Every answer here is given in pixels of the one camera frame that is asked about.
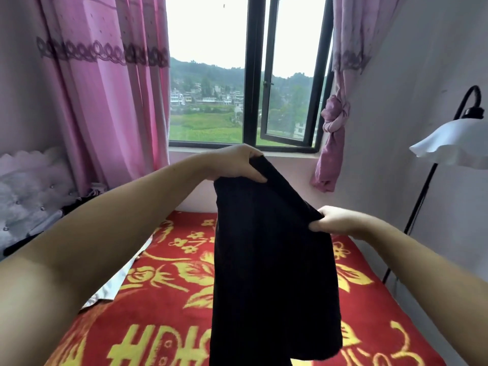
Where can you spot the person's right hand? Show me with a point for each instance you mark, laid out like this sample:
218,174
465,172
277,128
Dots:
343,223

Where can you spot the dark framed window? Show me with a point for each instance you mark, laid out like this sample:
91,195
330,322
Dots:
213,80

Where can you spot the plain black garment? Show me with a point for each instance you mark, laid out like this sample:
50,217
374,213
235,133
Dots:
267,278

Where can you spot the wide pink curtain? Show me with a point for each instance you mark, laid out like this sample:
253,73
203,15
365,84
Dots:
107,87

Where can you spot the person's left forearm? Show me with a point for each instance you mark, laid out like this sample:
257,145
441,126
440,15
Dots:
91,247

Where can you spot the red and yellow blanket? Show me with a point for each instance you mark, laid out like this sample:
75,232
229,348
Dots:
168,316

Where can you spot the black floor lamp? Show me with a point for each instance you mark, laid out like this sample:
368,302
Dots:
446,148

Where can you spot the person's right forearm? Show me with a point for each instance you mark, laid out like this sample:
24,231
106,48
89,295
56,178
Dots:
434,286

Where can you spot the narrow pink curtain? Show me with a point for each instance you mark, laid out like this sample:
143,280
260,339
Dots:
343,95

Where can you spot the person's left hand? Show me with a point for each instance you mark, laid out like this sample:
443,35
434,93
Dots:
232,162

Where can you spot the white tufted headboard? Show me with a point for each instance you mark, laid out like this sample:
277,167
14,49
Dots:
30,194

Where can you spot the white t-shirt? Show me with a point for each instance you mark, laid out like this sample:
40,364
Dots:
114,284

